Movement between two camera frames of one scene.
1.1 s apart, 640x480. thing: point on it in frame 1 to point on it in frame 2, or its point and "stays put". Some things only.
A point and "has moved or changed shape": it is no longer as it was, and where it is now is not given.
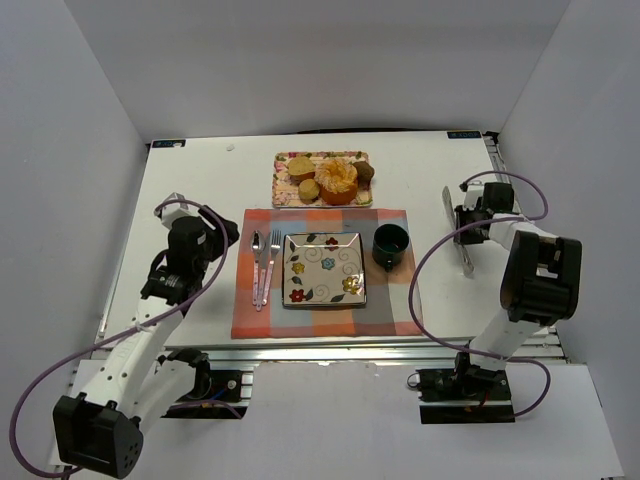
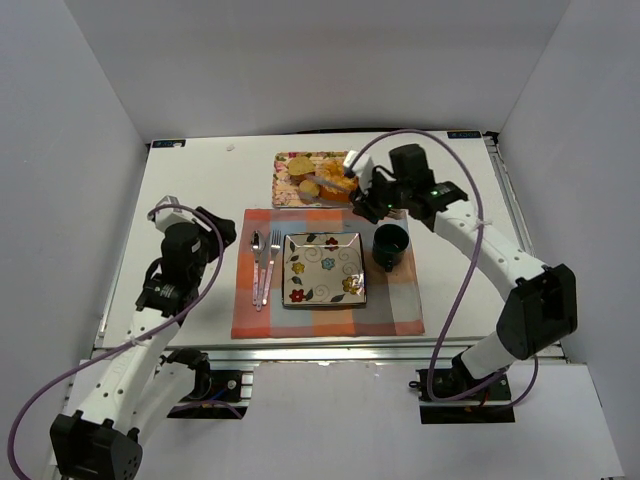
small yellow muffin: [308, 190] stays put
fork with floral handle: [276, 243] stays put
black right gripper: [467, 226] to [366, 201]
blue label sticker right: [464, 134] stays put
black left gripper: [220, 233] stays put
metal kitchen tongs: [467, 266] has moved or changed shape
